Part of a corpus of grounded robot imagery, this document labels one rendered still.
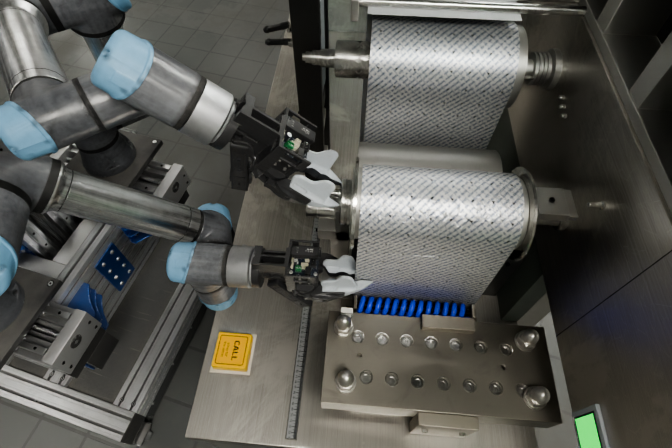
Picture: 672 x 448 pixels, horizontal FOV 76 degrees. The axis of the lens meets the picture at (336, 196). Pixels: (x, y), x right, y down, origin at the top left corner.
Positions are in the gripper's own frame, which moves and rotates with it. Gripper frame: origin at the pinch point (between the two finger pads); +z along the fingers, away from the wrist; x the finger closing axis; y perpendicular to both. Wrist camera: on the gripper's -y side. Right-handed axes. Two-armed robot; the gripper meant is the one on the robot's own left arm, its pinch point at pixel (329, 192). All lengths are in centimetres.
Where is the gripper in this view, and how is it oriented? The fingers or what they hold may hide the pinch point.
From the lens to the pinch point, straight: 67.9
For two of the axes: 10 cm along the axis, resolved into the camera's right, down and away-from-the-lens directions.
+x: 0.8, -8.1, 5.8
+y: 6.4, -4.0, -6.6
